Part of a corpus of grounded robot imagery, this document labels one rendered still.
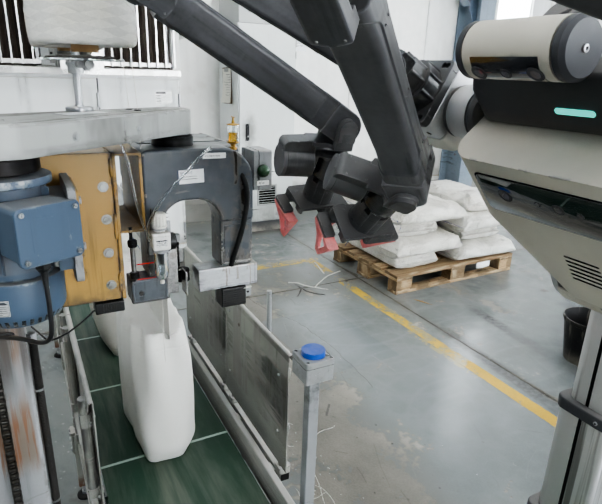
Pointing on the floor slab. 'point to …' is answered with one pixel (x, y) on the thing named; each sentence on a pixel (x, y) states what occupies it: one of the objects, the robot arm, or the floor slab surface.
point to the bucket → (574, 332)
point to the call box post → (309, 443)
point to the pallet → (397, 283)
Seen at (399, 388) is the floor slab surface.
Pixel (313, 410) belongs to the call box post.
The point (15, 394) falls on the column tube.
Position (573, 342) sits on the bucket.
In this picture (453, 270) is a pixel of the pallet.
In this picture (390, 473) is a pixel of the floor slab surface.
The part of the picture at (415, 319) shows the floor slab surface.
